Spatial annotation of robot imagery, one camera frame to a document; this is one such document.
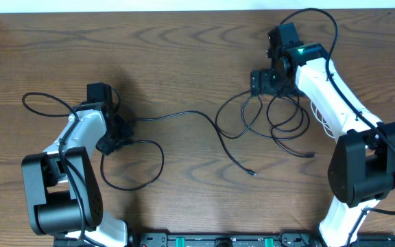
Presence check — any white USB cable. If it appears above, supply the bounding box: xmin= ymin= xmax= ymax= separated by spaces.
xmin=309 ymin=100 xmax=336 ymax=139

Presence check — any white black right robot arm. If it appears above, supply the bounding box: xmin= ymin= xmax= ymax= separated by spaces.
xmin=251 ymin=41 xmax=395 ymax=246

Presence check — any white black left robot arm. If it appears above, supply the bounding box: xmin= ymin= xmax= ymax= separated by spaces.
xmin=21 ymin=101 xmax=129 ymax=246

